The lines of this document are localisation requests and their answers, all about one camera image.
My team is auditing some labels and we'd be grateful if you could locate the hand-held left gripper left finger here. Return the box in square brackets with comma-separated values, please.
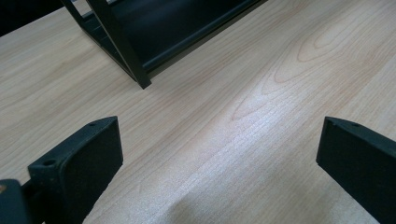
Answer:
[27, 116, 124, 224]

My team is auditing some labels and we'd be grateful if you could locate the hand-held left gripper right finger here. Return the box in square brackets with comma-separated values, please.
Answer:
[316, 116, 396, 224]

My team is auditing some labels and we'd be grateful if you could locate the black two-tier metal rack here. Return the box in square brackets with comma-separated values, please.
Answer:
[60, 0, 269, 91]

